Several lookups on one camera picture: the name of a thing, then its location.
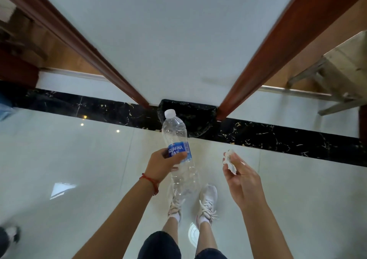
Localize person's right hand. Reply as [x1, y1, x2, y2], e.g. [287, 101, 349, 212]
[222, 152, 267, 210]

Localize person's left hand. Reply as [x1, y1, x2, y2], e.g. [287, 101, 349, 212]
[144, 148, 188, 183]

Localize white tissue scrap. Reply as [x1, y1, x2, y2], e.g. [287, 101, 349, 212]
[223, 149, 238, 176]

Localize blue label plastic bottle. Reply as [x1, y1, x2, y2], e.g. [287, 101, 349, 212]
[161, 109, 201, 202]

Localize person's right forearm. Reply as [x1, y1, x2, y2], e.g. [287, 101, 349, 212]
[239, 201, 294, 259]

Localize person's left forearm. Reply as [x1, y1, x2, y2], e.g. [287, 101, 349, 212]
[71, 178, 157, 259]

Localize person's left shoe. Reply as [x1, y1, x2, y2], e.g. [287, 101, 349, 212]
[167, 184, 185, 219]

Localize black lined trash bin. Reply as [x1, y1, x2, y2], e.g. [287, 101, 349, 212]
[157, 99, 218, 138]

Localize person's left leg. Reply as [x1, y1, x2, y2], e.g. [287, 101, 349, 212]
[162, 215, 180, 239]

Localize person's leg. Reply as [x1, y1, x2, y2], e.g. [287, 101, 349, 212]
[162, 215, 180, 239]
[196, 220, 218, 254]

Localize person's right leg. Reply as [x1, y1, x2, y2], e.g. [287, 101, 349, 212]
[196, 220, 218, 254]

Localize dark blue trousers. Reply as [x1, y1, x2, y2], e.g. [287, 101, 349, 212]
[137, 231, 229, 259]

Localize metal door threshold strip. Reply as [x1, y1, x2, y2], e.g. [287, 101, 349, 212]
[258, 85, 338, 102]
[39, 66, 111, 82]

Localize reddish brown wooden door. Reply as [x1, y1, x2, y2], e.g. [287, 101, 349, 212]
[0, 52, 39, 89]

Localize red string bracelet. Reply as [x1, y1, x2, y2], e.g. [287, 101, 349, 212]
[140, 173, 159, 196]

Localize reddish brown door frame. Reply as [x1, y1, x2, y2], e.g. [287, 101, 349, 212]
[215, 0, 367, 142]
[0, 0, 149, 109]

